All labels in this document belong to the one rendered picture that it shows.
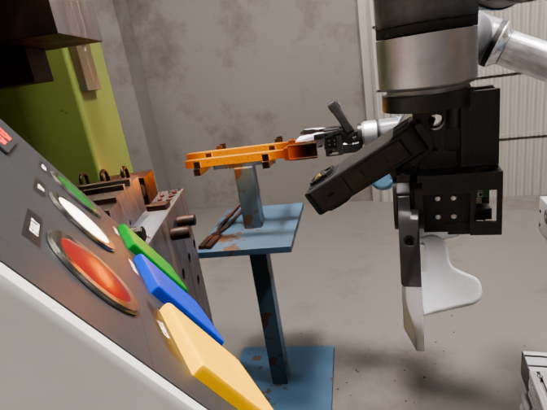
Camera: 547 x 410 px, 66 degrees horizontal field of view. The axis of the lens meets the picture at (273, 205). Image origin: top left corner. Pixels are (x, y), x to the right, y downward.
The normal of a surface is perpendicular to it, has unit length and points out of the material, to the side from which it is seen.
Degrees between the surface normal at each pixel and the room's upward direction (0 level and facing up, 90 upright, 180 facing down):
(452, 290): 57
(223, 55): 90
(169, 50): 90
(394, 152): 92
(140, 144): 90
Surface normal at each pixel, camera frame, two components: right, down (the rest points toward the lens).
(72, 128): 0.04, 0.30
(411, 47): -0.52, 0.33
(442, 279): -0.32, -0.23
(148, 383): 0.68, -0.07
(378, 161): -0.27, 0.36
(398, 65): -0.70, 0.32
